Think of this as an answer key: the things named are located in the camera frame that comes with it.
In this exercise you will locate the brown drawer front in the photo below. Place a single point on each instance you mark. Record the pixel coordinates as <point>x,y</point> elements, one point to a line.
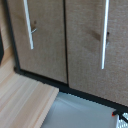
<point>86,46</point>
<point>48,50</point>

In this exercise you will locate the white board surface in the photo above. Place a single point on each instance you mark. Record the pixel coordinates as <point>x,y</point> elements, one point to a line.
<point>83,113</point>

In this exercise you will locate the red black small object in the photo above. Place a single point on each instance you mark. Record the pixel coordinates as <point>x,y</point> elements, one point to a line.
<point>120,116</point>

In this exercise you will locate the dark frame drawer cabinet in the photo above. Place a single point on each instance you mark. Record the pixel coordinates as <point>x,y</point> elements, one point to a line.
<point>40,77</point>

